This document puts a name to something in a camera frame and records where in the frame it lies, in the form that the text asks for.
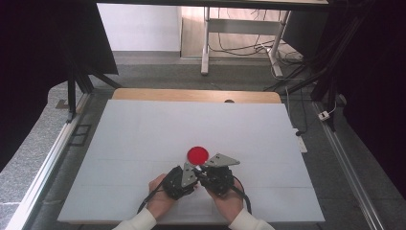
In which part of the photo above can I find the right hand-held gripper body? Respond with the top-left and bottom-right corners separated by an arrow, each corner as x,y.
198,152 -> 241,197

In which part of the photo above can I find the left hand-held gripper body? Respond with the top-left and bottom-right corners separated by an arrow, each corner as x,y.
162,162 -> 199,201

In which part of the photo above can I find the red round ink dish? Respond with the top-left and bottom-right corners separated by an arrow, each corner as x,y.
186,146 -> 210,166

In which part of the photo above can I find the person's left hand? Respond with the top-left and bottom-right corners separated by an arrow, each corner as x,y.
147,173 -> 180,220

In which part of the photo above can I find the person's right hand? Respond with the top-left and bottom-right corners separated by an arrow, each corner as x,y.
205,178 -> 246,224

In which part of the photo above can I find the wooden table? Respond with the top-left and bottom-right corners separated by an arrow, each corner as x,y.
112,87 -> 282,104

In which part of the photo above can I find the white power strip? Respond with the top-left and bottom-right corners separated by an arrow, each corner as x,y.
293,127 -> 308,153

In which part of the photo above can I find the black tripod stand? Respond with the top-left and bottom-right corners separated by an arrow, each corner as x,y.
310,73 -> 339,132
65,68 -> 123,124

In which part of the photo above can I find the black curtain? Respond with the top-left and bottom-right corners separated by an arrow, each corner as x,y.
0,0 -> 119,171
282,0 -> 406,199

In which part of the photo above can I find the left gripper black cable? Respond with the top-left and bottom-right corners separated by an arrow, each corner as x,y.
137,183 -> 169,215

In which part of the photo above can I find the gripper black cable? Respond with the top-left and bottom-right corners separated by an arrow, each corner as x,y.
232,175 -> 253,216
137,183 -> 169,215

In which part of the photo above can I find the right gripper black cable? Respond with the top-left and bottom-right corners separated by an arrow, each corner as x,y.
232,175 -> 253,216

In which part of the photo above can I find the aluminium floor rail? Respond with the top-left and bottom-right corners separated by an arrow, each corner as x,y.
6,92 -> 92,230
312,101 -> 386,230

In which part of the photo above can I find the bundle of floor cables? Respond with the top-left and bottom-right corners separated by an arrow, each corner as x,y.
209,8 -> 307,92

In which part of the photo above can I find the white metal desk frame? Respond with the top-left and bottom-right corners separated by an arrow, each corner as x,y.
200,6 -> 292,79

